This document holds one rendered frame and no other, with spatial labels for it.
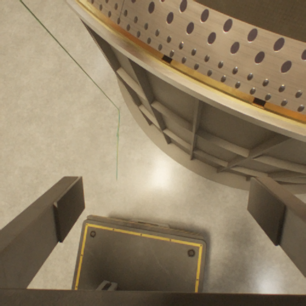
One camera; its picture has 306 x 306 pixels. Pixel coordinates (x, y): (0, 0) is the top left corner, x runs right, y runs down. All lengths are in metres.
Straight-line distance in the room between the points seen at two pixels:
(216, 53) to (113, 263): 1.17
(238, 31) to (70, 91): 1.67
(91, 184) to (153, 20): 1.39
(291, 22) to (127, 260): 1.20
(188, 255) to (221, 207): 0.45
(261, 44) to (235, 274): 1.44
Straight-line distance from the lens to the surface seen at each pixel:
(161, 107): 0.78
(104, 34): 0.48
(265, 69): 0.37
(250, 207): 0.17
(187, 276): 1.28
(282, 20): 0.36
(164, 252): 1.25
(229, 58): 0.37
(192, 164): 1.49
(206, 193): 1.52
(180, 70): 0.39
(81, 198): 0.16
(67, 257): 1.82
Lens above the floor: 1.51
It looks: 77 degrees down
